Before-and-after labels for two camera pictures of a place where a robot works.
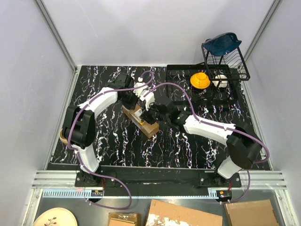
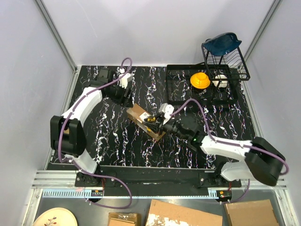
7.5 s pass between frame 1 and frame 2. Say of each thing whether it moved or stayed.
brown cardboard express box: moved
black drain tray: stayed
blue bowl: stayed
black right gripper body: moved
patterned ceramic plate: stayed
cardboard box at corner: stayed
